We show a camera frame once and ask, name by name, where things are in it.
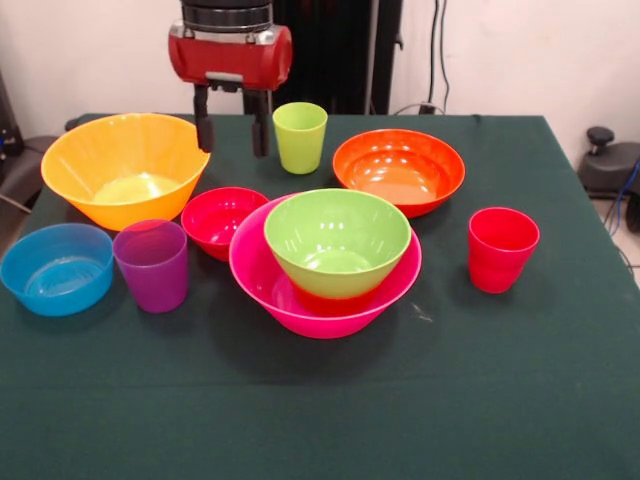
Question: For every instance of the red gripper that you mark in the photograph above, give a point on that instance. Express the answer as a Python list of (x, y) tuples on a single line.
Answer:
[(230, 57)]

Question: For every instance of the green cup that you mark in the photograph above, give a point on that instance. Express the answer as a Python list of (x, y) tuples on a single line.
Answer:
[(300, 150)]

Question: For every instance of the green bowl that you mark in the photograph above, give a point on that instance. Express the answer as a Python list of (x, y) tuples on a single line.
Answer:
[(335, 220)]

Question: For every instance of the wide red-orange bowl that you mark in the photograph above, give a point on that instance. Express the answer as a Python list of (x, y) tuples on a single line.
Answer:
[(400, 165)]

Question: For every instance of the small red-orange bowl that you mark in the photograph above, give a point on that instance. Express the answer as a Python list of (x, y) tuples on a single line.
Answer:
[(335, 302)]

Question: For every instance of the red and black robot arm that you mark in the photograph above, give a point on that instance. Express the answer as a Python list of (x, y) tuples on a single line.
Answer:
[(227, 12)]

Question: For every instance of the small crimson bowl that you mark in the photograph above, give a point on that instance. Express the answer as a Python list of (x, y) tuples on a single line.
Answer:
[(215, 230)]

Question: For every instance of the large orange bowl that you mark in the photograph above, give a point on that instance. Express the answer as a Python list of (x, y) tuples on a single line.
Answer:
[(100, 150)]

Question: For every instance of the large pink bowl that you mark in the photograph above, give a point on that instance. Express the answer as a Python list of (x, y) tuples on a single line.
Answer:
[(250, 270)]

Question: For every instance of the purple cup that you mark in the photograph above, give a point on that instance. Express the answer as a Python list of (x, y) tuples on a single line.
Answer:
[(155, 280)]

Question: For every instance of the black computer case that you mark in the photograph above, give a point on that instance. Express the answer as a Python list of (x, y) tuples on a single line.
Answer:
[(7, 125)]

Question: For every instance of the blue bowl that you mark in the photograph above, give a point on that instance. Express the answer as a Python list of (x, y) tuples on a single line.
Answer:
[(60, 300)]

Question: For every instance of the dark green tablecloth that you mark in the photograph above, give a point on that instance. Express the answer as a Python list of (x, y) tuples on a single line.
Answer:
[(300, 410)]

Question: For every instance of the crimson cup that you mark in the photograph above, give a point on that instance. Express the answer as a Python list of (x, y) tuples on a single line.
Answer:
[(500, 265)]

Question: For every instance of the black pedestal leg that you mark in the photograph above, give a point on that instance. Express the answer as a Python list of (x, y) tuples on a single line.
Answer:
[(610, 165)]

